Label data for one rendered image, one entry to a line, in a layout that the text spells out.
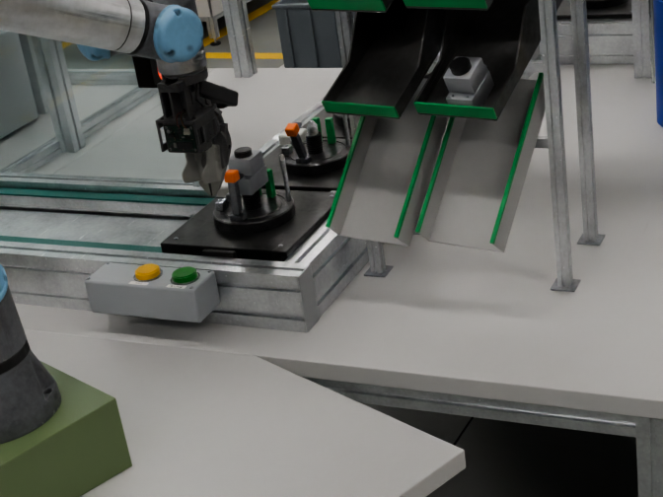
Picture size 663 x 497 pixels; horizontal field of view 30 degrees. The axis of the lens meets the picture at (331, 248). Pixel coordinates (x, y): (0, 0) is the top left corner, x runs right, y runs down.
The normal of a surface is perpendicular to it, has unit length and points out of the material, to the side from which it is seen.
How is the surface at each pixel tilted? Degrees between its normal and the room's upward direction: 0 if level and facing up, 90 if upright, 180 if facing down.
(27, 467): 90
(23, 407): 70
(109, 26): 99
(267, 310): 90
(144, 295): 90
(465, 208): 45
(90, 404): 4
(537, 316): 0
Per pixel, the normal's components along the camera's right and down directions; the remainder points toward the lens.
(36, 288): -0.41, 0.43
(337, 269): 0.90, 0.06
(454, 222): -0.49, -0.34
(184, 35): 0.64, 0.20
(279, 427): -0.14, -0.90
